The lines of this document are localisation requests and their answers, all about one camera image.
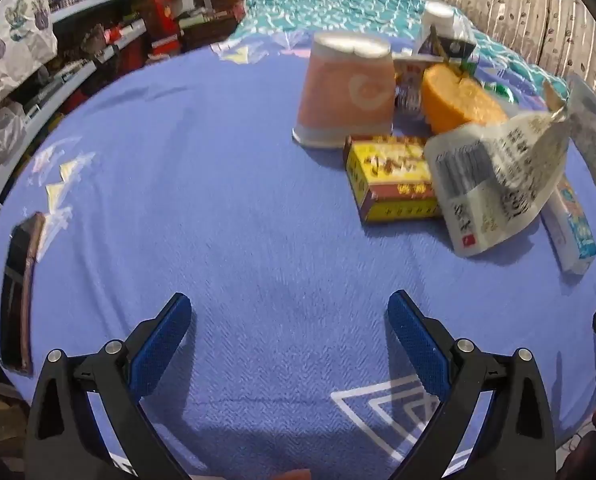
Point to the crumpled foil snack packet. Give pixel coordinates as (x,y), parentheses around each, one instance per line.
(409,95)

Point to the grey metal shelf rack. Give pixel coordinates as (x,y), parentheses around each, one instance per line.
(93,2)

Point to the red box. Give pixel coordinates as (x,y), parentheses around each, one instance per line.
(163,15)

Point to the blue patterned blanket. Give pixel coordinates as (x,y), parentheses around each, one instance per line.
(203,185)

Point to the yellow and brown carton box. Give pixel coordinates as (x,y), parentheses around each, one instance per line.
(388,180)

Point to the white floral bag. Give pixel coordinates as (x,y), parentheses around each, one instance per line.
(8,40)

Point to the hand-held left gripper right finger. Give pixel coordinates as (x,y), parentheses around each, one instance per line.
(418,340)

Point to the beige leaf print curtain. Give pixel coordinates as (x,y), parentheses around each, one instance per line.
(528,10)

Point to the white printed plastic wrapper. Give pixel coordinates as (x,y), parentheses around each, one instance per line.
(498,180)

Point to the white and teal toothpaste box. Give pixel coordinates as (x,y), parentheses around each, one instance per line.
(573,230)

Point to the pink paper cup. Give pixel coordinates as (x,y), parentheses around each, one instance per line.
(338,95)

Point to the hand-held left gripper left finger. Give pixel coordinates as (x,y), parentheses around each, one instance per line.
(160,340)

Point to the dark phone with brown case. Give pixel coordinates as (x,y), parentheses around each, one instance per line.
(18,300)

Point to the teal patterned blanket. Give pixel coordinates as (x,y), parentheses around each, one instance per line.
(328,5)

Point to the green wrapper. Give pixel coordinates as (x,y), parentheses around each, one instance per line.
(499,91)

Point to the orange bread half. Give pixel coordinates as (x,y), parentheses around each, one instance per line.
(453,102)

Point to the white and black carton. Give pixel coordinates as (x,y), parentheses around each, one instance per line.
(453,35)

